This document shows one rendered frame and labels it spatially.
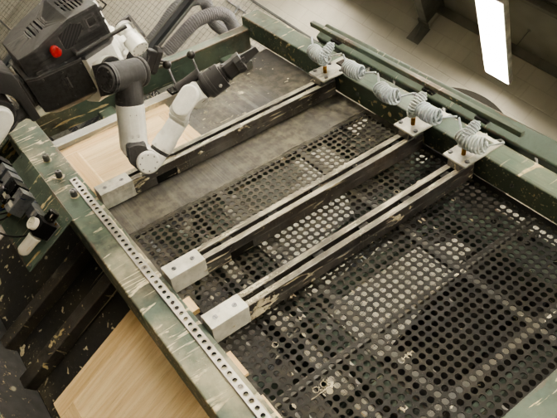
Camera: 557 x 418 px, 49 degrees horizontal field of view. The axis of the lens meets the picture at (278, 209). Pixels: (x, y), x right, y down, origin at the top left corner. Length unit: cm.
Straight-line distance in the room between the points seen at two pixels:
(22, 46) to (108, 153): 63
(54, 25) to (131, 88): 29
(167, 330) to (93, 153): 99
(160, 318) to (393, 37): 665
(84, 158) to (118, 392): 91
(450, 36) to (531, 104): 132
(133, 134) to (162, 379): 79
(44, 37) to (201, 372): 109
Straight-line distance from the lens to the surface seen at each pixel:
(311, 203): 208
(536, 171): 220
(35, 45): 204
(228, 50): 311
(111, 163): 247
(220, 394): 166
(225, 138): 239
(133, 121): 201
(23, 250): 227
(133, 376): 217
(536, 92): 754
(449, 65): 778
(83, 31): 206
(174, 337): 178
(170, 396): 205
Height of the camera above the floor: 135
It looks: 2 degrees down
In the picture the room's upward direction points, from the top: 39 degrees clockwise
